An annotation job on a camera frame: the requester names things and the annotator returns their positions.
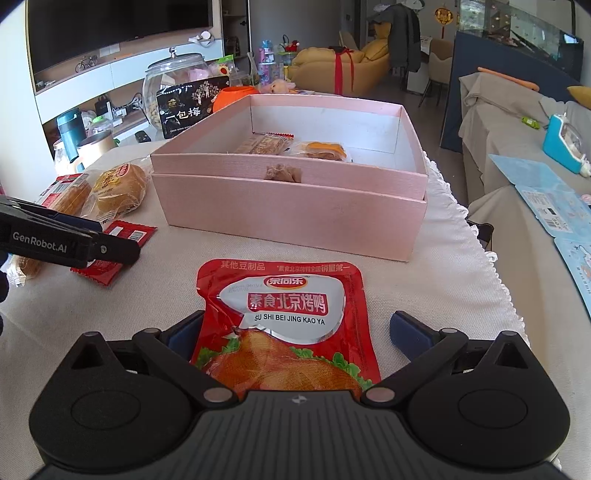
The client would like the red ribbon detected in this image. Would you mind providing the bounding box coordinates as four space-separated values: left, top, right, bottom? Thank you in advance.
329 46 356 96

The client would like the light blue cartoon card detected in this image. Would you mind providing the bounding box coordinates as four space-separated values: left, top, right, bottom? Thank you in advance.
553 235 591 320

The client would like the small clear pastry packet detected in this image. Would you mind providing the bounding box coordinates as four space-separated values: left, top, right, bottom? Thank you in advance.
10 255 45 288

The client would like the dark coat on rack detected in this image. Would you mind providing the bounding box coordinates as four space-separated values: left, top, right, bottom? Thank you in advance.
368 4 422 73

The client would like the beige chair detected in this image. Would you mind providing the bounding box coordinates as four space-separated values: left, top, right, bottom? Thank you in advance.
419 39 456 108

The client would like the grey sofa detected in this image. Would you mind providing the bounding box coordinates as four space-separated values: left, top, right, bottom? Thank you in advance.
458 71 591 324

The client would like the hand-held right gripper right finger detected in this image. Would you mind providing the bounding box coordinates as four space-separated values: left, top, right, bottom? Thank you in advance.
360 310 532 409

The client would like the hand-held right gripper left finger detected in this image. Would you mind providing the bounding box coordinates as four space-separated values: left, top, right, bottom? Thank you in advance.
65 313 234 409

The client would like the white television cabinet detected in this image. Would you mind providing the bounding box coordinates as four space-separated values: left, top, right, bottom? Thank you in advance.
32 34 252 139

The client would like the biscuit packet with red edges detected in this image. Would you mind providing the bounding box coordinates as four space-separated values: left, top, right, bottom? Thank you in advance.
235 132 295 156

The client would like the pink gift box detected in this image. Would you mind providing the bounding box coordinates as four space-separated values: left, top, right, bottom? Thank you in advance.
150 93 428 263

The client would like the yellow cushion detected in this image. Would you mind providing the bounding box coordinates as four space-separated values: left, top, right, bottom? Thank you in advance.
566 85 591 112

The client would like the dark blue cabinet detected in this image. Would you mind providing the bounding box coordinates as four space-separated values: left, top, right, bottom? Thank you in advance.
440 30 575 153

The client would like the blue toy appliance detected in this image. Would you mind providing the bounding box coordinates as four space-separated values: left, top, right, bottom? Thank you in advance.
542 113 591 177

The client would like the colourful toy set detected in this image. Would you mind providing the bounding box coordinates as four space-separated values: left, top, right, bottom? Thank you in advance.
256 38 302 80

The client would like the orange pumpkin-shaped holder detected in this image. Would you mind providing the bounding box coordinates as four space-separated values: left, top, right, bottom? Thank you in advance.
212 85 262 114

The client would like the small red sachet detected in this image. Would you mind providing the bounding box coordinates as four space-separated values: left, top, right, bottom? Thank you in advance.
71 220 158 288

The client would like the red roast duck snack packet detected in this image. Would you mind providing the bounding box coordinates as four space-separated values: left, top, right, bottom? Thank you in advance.
190 258 382 403

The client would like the white crinkled packet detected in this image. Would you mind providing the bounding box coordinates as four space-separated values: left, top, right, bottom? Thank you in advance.
52 138 78 177

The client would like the long bread packet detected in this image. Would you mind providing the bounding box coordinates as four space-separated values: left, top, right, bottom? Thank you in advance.
45 180 94 219

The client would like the glass jar with lid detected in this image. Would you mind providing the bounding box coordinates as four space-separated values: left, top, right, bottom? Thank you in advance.
141 46 212 132

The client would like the round bun packet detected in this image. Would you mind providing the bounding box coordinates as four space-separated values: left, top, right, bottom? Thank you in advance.
91 162 149 223

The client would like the white tablecloth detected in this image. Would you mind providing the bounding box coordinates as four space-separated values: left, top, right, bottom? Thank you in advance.
0 138 514 416

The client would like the yellow sofa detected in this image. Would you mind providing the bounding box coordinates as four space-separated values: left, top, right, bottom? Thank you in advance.
292 39 391 96

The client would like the small orange snack packet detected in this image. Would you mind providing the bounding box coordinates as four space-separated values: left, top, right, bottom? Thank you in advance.
292 141 348 163

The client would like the glass fish tank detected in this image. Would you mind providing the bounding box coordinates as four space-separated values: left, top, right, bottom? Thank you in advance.
455 0 585 80

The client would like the teal bottle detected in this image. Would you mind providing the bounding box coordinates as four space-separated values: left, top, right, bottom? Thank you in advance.
56 108 89 163

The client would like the long orange carrot pillow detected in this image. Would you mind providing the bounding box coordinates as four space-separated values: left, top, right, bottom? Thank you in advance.
477 66 541 92

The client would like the pink plush toy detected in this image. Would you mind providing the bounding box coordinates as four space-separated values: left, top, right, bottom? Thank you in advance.
259 78 297 94

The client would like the television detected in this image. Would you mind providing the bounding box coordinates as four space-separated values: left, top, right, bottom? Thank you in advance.
25 0 216 78

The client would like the white power strip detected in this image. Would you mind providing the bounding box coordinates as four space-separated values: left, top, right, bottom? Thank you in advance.
93 93 140 126

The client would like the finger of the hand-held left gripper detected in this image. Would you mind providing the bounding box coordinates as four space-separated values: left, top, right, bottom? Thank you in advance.
90 232 141 267
0 195 103 234

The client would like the black snack packet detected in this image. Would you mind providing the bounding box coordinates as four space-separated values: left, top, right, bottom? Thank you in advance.
156 76 232 140

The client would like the yellow hanging ornament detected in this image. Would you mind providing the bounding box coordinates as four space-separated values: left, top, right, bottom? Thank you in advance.
433 6 456 40

